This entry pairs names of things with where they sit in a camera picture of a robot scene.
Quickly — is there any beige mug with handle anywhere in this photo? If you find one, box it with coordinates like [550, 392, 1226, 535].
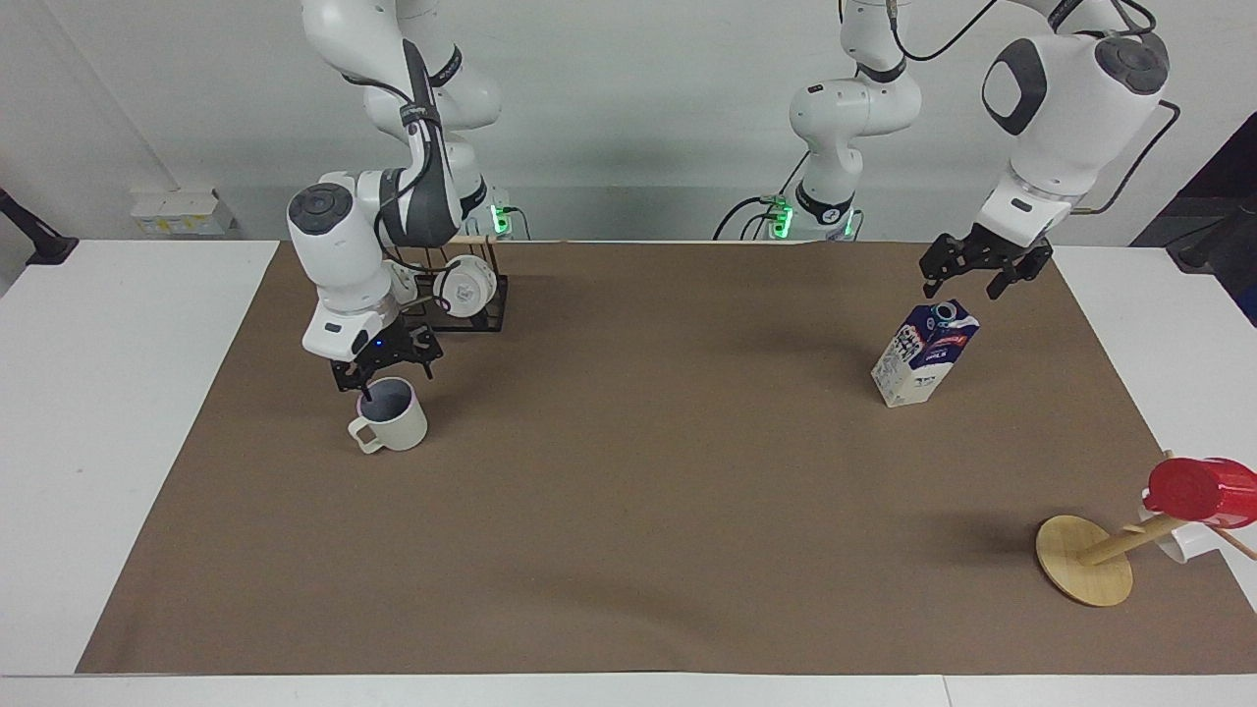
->
[347, 377, 430, 456]

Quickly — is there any plain white cup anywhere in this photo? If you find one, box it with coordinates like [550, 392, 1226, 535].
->
[1137, 505, 1221, 565]

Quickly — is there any black stand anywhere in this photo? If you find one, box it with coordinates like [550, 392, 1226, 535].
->
[1129, 111, 1257, 328]
[0, 187, 81, 267]

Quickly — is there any wooden mug tree stand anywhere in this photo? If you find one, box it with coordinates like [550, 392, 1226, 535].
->
[1035, 450, 1257, 608]

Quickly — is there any white wall socket box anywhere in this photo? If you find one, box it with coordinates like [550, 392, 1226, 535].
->
[130, 183, 239, 240]

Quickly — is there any red cup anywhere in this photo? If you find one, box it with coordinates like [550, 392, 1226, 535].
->
[1143, 456, 1257, 530]

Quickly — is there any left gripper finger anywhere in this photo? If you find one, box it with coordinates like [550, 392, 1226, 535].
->
[986, 244, 1056, 301]
[919, 233, 976, 299]

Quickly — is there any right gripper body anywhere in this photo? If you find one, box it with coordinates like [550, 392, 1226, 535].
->
[348, 322, 425, 379]

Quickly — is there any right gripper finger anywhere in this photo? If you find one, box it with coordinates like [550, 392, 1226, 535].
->
[407, 326, 441, 382]
[331, 360, 377, 402]

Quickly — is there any white mug with pink print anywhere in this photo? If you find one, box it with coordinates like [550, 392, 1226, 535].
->
[433, 254, 499, 318]

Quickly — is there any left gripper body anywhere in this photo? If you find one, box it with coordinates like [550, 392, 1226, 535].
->
[966, 224, 1046, 270]

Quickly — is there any blue and white milk carton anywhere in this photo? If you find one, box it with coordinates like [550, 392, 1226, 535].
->
[870, 299, 982, 409]

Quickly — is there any black wire cup rack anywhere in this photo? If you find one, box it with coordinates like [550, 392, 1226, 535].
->
[391, 234, 511, 336]

